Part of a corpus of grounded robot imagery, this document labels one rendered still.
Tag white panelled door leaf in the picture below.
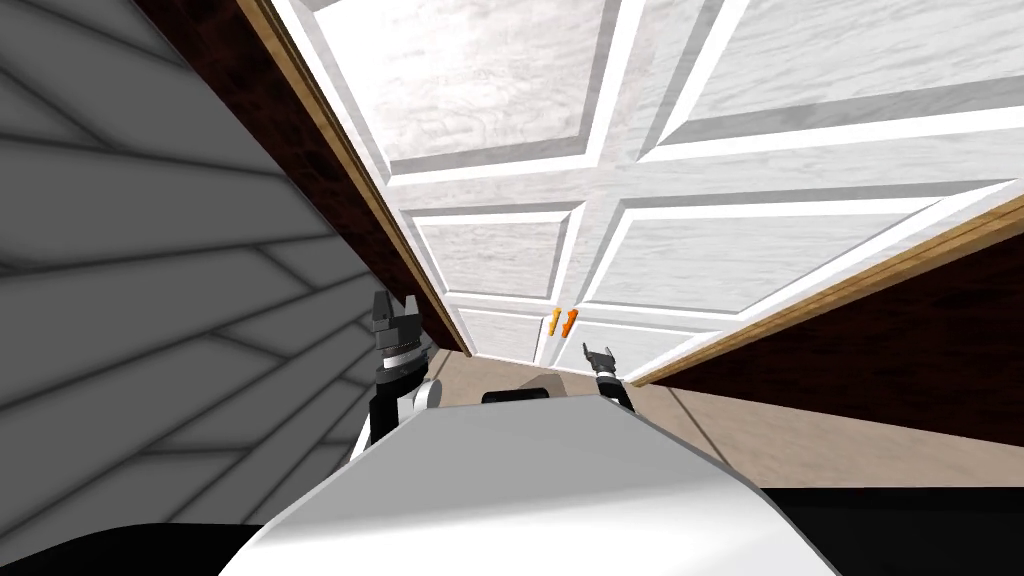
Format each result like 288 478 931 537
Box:
270 0 675 369
551 0 1024 384

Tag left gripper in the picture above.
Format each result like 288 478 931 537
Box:
372 290 424 345

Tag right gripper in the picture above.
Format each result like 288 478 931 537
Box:
580 342 620 378

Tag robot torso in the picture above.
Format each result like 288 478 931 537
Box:
215 387 841 576

